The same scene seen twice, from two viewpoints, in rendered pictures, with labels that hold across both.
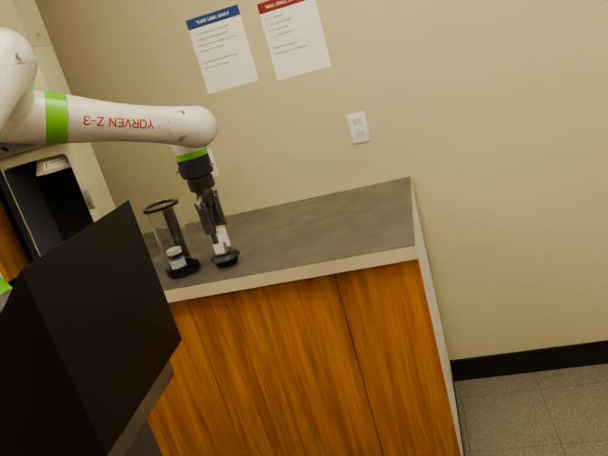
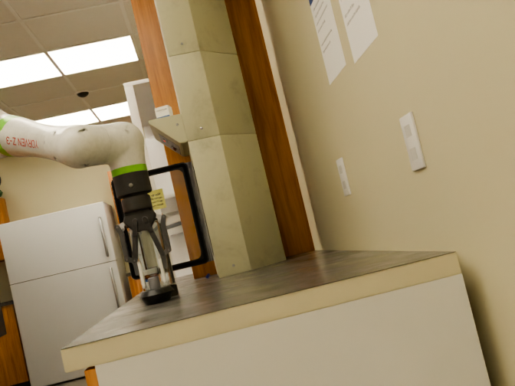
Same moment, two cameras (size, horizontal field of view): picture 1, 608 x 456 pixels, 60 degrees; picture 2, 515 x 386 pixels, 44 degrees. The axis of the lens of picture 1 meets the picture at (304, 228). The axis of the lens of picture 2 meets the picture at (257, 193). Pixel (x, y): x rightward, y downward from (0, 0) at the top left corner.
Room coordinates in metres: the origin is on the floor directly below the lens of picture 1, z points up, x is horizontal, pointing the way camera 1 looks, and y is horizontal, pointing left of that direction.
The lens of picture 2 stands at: (1.24, -1.39, 1.05)
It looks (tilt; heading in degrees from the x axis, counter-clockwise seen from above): 4 degrees up; 69
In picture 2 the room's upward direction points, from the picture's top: 13 degrees counter-clockwise
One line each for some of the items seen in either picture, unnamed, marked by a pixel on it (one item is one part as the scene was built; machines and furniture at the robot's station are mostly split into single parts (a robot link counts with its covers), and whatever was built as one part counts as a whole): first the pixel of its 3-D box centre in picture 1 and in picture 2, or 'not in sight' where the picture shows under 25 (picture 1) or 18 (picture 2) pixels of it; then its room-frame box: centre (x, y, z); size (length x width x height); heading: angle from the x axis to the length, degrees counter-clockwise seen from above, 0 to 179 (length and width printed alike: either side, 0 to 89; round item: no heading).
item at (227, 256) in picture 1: (224, 253); (155, 289); (1.53, 0.25, 0.97); 0.09 x 0.09 x 0.07
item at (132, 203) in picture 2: (204, 191); (139, 214); (1.53, 0.25, 1.17); 0.08 x 0.07 x 0.09; 165
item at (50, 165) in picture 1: (59, 160); not in sight; (1.95, 0.78, 1.34); 0.18 x 0.18 x 0.05
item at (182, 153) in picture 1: (185, 132); (121, 148); (1.52, 0.25, 1.35); 0.13 x 0.11 x 0.14; 24
